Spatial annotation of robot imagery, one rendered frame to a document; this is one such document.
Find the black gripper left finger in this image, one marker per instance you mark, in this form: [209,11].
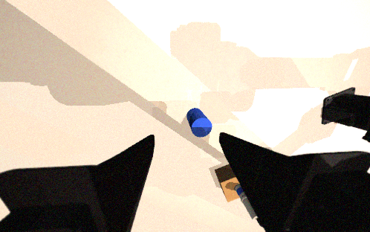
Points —
[112,189]

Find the brown square block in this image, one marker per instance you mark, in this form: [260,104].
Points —
[228,182]

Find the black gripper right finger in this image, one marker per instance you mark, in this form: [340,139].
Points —
[274,183]

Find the blue marker cap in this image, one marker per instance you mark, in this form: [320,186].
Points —
[200,125]

